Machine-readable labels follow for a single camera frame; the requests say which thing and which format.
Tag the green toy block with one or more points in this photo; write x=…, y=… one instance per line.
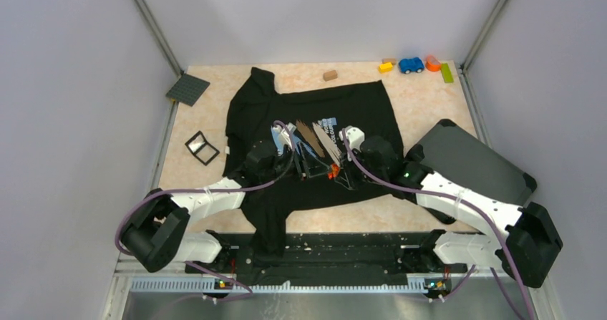
x=446, y=73

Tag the black hard case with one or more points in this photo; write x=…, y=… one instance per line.
x=461, y=158

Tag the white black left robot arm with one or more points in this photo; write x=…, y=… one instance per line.
x=154, y=232

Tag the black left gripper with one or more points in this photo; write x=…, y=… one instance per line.
x=312, y=167

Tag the black brooch display box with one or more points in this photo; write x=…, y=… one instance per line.
x=201, y=149

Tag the yellow toy block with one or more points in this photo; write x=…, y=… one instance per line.
x=385, y=67

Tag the dark grey building baseplate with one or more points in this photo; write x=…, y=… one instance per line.
x=187, y=90

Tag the brown wooden block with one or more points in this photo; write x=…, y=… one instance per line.
x=330, y=75

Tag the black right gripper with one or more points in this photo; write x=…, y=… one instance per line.
x=346, y=176

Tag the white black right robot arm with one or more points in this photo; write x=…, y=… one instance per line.
x=521, y=240

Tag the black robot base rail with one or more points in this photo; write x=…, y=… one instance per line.
x=333, y=259

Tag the black printed t-shirt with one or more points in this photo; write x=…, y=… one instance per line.
x=319, y=116

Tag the tan wooden block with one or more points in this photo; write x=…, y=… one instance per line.
x=389, y=60

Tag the blue toy car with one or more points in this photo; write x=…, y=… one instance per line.
x=408, y=66

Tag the white cable duct strip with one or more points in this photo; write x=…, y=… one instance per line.
x=206, y=284

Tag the orange toy piece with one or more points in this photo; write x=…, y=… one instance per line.
x=432, y=64

